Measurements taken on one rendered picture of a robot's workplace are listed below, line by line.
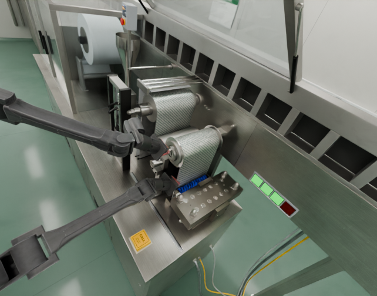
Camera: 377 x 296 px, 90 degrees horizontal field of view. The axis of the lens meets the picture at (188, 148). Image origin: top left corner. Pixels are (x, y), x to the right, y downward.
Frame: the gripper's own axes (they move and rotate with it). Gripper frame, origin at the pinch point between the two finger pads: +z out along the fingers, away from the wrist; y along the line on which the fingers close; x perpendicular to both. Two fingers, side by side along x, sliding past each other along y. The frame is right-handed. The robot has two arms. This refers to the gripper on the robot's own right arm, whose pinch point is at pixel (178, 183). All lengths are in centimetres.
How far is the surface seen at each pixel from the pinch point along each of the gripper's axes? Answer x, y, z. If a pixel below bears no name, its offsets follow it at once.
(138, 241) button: -26.2, 10.4, -16.1
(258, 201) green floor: -25, 16, 171
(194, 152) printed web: 19.7, -0.1, -5.8
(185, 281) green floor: -88, 29, 62
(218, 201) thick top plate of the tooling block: 3.8, 17.7, 14.7
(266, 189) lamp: 24.7, 29.9, 20.1
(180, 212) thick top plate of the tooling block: -7.4, 12.1, -2.8
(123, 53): 34, -74, -16
